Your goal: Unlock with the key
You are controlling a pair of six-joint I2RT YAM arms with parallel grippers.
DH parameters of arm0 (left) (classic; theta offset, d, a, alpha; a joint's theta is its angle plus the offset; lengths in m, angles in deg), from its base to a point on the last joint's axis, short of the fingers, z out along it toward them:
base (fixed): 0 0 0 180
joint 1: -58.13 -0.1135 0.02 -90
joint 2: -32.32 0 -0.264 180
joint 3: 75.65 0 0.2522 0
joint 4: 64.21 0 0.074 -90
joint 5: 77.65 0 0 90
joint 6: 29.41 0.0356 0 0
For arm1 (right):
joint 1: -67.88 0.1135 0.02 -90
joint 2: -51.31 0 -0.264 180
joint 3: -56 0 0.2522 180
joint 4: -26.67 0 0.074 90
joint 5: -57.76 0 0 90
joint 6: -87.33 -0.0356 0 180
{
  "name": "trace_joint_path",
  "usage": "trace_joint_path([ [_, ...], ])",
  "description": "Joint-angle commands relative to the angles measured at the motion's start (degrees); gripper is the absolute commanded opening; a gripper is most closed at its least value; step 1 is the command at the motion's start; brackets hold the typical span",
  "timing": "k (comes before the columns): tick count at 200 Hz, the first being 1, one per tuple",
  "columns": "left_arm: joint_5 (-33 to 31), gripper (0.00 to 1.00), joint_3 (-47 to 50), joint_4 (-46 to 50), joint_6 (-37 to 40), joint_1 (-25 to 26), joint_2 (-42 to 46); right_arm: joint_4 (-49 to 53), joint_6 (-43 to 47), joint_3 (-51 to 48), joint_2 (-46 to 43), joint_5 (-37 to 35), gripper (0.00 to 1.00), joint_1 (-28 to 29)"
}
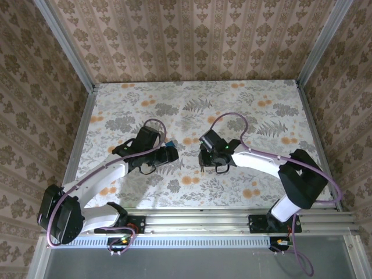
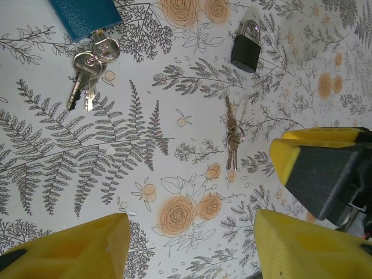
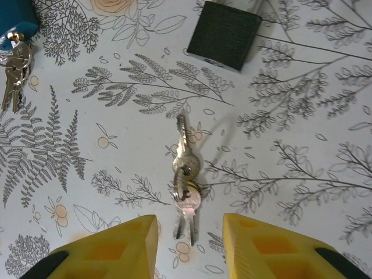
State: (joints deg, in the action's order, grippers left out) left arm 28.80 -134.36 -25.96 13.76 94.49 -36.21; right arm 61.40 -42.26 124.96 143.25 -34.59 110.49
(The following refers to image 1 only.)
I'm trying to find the aluminium frame post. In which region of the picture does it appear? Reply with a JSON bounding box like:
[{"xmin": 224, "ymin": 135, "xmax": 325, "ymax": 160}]
[
  {"xmin": 296, "ymin": 0, "xmax": 355, "ymax": 88},
  {"xmin": 31, "ymin": 0, "xmax": 97, "ymax": 93}
]

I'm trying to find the white slotted cable duct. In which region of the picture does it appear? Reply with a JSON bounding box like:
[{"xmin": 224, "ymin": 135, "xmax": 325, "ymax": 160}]
[{"xmin": 52, "ymin": 237, "xmax": 273, "ymax": 249}]

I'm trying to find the grey metal lower platform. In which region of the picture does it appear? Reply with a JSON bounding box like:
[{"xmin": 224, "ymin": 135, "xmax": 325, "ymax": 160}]
[{"xmin": 27, "ymin": 228, "xmax": 369, "ymax": 279}]

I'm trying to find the thin black right gripper wire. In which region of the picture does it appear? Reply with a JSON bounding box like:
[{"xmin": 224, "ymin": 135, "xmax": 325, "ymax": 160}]
[{"xmin": 213, "ymin": 163, "xmax": 232, "ymax": 175}]

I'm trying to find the thin black gripper wire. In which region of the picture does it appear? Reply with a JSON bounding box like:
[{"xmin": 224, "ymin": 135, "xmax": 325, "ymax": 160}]
[
  {"xmin": 213, "ymin": 163, "xmax": 232, "ymax": 175},
  {"xmin": 139, "ymin": 162, "xmax": 158, "ymax": 176}
]

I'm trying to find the long aluminium mounting rail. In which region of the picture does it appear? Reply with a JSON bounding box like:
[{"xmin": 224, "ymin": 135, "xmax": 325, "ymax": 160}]
[{"xmin": 40, "ymin": 208, "xmax": 361, "ymax": 237}]

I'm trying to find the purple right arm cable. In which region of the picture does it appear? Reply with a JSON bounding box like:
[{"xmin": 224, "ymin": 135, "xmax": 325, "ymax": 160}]
[{"xmin": 209, "ymin": 112, "xmax": 344, "ymax": 277}]

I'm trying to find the black connector box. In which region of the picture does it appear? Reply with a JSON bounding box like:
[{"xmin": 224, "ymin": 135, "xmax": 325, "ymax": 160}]
[
  {"xmin": 269, "ymin": 237, "xmax": 293, "ymax": 253},
  {"xmin": 106, "ymin": 237, "xmax": 135, "ymax": 253}
]

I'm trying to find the aluminium table side rail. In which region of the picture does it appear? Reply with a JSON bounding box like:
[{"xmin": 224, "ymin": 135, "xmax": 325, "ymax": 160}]
[
  {"xmin": 295, "ymin": 80, "xmax": 345, "ymax": 212},
  {"xmin": 61, "ymin": 84, "xmax": 98, "ymax": 187}
]

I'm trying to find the black right connector box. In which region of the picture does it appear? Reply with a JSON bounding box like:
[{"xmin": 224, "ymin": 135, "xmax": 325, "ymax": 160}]
[{"xmin": 269, "ymin": 237, "xmax": 293, "ymax": 253}]

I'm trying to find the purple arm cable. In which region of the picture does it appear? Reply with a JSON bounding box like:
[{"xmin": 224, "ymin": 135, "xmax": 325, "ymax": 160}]
[
  {"xmin": 209, "ymin": 112, "xmax": 344, "ymax": 277},
  {"xmin": 45, "ymin": 117, "xmax": 167, "ymax": 257}
]

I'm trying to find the thin black left gripper wire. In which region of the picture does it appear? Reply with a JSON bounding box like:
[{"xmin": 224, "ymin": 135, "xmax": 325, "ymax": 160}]
[{"xmin": 139, "ymin": 162, "xmax": 158, "ymax": 176}]

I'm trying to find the floral patterned table sheet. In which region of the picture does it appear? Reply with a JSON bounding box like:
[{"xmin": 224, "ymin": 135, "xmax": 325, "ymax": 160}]
[{"xmin": 62, "ymin": 80, "xmax": 339, "ymax": 209}]

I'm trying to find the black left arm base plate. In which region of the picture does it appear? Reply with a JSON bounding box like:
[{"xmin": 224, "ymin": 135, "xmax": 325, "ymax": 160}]
[{"xmin": 94, "ymin": 215, "xmax": 146, "ymax": 235}]

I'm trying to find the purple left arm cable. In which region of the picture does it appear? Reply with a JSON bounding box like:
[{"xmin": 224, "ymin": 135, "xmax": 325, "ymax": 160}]
[{"xmin": 45, "ymin": 117, "xmax": 167, "ymax": 257}]

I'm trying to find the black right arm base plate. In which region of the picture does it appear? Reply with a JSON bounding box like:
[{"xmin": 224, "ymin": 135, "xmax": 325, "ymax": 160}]
[{"xmin": 248, "ymin": 214, "xmax": 303, "ymax": 234}]

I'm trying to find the black left connector box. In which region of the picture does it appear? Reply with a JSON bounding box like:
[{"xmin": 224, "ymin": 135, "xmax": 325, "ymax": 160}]
[{"xmin": 106, "ymin": 237, "xmax": 135, "ymax": 253}]

